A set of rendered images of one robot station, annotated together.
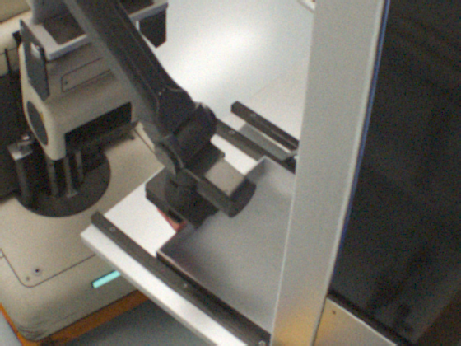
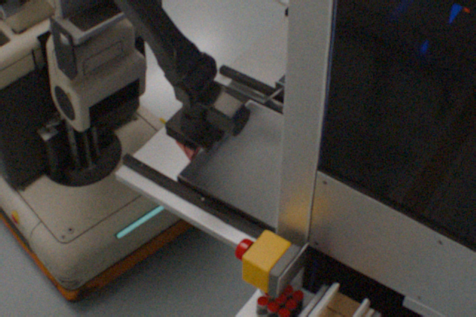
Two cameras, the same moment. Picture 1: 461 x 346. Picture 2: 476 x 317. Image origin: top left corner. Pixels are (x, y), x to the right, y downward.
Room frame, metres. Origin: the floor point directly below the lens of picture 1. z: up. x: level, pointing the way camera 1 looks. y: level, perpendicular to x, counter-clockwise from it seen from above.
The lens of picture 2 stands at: (-0.23, 0.06, 2.06)
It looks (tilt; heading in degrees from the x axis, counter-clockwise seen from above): 48 degrees down; 356
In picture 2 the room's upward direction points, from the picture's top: straight up
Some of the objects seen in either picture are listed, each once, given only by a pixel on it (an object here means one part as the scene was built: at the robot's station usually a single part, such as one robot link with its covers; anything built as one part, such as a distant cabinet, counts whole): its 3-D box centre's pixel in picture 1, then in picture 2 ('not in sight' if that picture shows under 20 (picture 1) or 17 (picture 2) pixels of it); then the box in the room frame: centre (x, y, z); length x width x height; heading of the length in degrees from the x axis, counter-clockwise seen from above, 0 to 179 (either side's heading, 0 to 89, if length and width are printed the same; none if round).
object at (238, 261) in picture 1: (295, 265); (284, 176); (0.77, -0.10, 0.90); 0.34 x 0.26 x 0.04; 52
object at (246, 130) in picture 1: (272, 137); (253, 87); (1.03, -0.06, 0.91); 0.14 x 0.03 x 0.06; 50
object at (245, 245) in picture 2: not in sight; (248, 251); (0.53, -0.01, 0.99); 0.04 x 0.04 x 0.04; 51
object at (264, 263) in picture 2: not in sight; (270, 263); (0.50, -0.04, 1.00); 0.08 x 0.07 x 0.07; 51
